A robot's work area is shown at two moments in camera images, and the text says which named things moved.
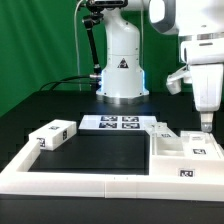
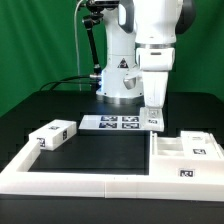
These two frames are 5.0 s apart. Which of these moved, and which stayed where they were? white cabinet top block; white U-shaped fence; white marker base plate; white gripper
Moved: white gripper
Stayed: white U-shaped fence; white marker base plate; white cabinet top block
